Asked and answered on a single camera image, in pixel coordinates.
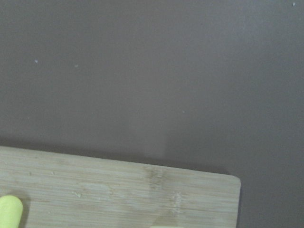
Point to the bamboo cutting board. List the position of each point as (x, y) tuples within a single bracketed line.
[(70, 191)]

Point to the yellow plastic knife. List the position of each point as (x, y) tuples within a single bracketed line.
[(11, 209)]

